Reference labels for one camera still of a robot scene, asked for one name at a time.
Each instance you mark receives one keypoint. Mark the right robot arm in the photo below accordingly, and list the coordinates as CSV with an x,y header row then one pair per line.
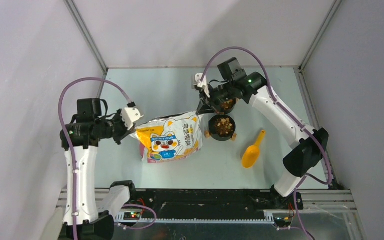
x,y
307,143

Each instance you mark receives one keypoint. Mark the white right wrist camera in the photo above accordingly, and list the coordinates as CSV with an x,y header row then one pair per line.
x,y
200,83

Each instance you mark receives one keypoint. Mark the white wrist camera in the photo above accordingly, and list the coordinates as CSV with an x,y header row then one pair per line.
x,y
200,83
130,115

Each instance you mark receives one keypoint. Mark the cat food bag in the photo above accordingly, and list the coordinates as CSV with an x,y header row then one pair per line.
x,y
170,138

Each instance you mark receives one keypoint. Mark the yellow plastic food scoop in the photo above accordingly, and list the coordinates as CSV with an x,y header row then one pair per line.
x,y
252,153

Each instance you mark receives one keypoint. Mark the black bowl paw print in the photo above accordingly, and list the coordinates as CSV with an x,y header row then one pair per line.
x,y
212,121

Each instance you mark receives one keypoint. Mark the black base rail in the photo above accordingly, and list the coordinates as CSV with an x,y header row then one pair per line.
x,y
214,203

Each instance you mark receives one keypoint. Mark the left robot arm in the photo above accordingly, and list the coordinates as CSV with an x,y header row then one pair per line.
x,y
85,218

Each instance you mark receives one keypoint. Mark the perforated metal strip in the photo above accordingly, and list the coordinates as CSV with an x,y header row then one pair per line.
x,y
125,217

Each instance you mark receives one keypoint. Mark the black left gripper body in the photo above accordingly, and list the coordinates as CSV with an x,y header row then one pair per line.
x,y
118,128

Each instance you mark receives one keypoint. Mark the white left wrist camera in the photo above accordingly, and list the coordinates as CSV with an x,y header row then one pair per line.
x,y
130,115

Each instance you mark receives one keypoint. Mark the pet food kibble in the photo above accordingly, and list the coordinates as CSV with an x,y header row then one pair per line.
x,y
223,124

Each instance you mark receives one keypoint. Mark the black bowl fishbone print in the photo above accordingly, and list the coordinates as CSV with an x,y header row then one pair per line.
x,y
227,106

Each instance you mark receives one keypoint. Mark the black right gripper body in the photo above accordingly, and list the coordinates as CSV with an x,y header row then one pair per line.
x,y
219,94

